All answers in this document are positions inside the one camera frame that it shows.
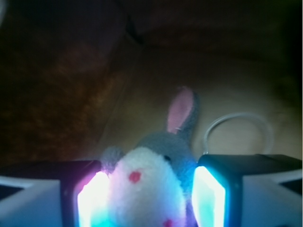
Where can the sensor gripper right finger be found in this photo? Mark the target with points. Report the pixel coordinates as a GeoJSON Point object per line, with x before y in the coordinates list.
{"type": "Point", "coordinates": [248, 191]}

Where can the sensor gripper left finger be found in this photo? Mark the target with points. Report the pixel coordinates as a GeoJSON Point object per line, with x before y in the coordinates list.
{"type": "Point", "coordinates": [54, 194]}

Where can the gray plush bunny toy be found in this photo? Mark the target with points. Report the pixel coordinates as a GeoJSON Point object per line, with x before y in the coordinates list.
{"type": "Point", "coordinates": [151, 185]}

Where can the brown paper bag bin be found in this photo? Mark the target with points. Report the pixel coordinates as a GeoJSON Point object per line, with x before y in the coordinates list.
{"type": "Point", "coordinates": [78, 76]}

